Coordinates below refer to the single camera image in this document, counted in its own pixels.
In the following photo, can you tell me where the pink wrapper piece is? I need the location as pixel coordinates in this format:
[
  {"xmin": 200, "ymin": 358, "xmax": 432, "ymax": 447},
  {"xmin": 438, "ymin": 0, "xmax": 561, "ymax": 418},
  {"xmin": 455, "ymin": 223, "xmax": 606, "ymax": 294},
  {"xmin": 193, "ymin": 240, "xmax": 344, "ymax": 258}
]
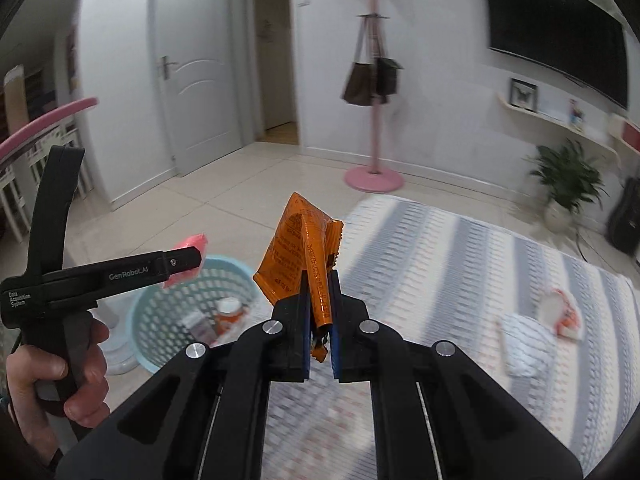
[{"xmin": 163, "ymin": 233, "xmax": 208, "ymax": 288}]

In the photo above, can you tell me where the orange snack wrapper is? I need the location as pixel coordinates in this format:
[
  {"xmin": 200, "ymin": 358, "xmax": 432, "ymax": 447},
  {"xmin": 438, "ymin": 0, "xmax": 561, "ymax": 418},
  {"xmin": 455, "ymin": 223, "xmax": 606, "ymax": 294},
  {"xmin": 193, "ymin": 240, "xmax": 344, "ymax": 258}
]
[{"xmin": 254, "ymin": 192, "xmax": 344, "ymax": 362}]

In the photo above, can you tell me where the orange paper cup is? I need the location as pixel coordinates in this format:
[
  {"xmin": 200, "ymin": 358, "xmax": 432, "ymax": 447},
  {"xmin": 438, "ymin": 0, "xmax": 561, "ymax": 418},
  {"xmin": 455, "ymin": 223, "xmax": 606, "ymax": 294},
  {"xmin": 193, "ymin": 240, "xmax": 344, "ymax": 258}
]
[{"xmin": 215, "ymin": 297, "xmax": 244, "ymax": 335}]

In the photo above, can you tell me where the person's left hand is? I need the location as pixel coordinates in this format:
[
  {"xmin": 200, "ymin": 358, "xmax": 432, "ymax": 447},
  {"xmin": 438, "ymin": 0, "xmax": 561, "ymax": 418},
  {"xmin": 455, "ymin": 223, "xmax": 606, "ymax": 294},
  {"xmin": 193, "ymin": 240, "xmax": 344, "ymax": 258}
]
[{"xmin": 6, "ymin": 320, "xmax": 110, "ymax": 464}]

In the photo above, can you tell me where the white paper in basket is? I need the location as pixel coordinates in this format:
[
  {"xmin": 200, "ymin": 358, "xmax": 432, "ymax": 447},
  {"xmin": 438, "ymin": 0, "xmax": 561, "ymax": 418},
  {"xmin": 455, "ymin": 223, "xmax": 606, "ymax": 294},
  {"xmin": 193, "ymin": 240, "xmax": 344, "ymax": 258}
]
[{"xmin": 180, "ymin": 310, "xmax": 217, "ymax": 346}]

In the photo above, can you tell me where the white striped cloth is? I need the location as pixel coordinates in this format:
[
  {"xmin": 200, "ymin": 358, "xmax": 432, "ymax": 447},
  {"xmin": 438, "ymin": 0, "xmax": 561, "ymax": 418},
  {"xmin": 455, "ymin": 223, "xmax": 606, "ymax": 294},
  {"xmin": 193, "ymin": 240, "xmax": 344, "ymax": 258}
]
[{"xmin": 499, "ymin": 313, "xmax": 556, "ymax": 378}]

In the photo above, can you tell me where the light blue plastic basket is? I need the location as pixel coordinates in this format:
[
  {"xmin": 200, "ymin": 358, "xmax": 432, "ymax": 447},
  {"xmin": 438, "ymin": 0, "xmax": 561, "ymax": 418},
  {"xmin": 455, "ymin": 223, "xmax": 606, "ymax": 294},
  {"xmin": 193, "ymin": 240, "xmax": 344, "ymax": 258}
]
[{"xmin": 127, "ymin": 255, "xmax": 271, "ymax": 374}]

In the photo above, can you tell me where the white dining chair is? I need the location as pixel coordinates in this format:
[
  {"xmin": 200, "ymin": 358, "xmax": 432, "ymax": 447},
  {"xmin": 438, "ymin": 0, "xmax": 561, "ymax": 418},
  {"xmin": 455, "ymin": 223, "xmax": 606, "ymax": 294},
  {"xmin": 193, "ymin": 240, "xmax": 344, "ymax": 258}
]
[{"xmin": 1, "ymin": 119, "xmax": 90, "ymax": 244}]

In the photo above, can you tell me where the striped knitted table cloth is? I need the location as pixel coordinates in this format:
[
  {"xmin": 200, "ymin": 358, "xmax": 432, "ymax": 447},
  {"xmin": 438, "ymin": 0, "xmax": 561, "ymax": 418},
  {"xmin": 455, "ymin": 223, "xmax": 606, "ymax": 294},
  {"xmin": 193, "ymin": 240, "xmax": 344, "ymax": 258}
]
[{"xmin": 262, "ymin": 196, "xmax": 639, "ymax": 479}]

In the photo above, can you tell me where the small white paper cup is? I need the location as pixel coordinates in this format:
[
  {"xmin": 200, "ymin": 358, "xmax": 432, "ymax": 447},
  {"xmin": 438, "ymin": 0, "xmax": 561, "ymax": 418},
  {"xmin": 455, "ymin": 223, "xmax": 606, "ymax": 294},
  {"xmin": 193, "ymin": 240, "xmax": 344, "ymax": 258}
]
[{"xmin": 536, "ymin": 288, "xmax": 585, "ymax": 341}]

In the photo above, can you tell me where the pink round side table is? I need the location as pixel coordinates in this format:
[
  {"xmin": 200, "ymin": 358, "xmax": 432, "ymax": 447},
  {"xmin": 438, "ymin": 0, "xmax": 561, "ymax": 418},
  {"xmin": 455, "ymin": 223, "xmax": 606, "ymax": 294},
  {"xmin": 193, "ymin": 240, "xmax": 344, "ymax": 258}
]
[{"xmin": 0, "ymin": 96, "xmax": 99, "ymax": 162}]

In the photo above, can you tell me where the pink coat stand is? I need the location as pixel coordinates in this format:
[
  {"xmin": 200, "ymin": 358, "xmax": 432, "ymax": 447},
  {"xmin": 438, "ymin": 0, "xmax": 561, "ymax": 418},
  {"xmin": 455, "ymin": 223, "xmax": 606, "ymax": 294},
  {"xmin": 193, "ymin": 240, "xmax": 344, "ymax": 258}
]
[{"xmin": 344, "ymin": 0, "xmax": 404, "ymax": 194}]

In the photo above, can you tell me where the potted green plant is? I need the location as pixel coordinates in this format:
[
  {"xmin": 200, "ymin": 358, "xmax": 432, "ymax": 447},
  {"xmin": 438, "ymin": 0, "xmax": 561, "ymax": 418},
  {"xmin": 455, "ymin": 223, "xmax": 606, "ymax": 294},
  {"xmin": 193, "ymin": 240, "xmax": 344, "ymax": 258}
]
[{"xmin": 525, "ymin": 140, "xmax": 608, "ymax": 234}]

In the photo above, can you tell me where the white door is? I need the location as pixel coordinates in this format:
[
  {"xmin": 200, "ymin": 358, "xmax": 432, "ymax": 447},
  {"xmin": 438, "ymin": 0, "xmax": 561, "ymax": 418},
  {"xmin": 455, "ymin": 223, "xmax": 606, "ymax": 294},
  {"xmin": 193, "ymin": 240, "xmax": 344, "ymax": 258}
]
[{"xmin": 155, "ymin": 0, "xmax": 242, "ymax": 176}]

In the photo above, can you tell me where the framed butterfly picture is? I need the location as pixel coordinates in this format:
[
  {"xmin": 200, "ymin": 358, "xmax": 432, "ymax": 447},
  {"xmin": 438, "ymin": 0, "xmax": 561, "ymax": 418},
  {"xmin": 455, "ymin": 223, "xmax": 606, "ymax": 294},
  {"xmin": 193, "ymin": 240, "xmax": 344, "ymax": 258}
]
[{"xmin": 509, "ymin": 78, "xmax": 538, "ymax": 113}]

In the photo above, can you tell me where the brown handbag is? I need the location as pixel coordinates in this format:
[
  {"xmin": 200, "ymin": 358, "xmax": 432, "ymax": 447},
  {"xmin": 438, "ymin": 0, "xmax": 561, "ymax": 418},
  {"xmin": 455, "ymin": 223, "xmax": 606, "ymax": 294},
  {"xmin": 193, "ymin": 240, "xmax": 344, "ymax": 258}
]
[{"xmin": 342, "ymin": 15, "xmax": 373, "ymax": 107}]

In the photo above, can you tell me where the black handbag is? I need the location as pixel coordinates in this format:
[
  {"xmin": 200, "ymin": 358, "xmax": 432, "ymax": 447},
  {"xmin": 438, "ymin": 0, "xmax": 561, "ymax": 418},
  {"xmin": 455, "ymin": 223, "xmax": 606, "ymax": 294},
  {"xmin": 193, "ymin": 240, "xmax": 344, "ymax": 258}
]
[{"xmin": 375, "ymin": 16, "xmax": 402, "ymax": 103}]

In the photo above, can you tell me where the black television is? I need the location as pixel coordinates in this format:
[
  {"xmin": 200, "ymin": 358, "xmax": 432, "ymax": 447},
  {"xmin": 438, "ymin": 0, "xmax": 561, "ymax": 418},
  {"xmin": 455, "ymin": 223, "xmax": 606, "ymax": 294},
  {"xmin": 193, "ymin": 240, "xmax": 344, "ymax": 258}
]
[{"xmin": 487, "ymin": 0, "xmax": 628, "ymax": 108}]

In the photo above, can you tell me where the curved white wall shelf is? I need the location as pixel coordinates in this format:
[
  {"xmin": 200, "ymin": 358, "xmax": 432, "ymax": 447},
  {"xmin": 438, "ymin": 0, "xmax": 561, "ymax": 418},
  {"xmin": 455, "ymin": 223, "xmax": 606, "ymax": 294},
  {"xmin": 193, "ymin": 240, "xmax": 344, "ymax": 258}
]
[{"xmin": 496, "ymin": 93, "xmax": 620, "ymax": 168}]

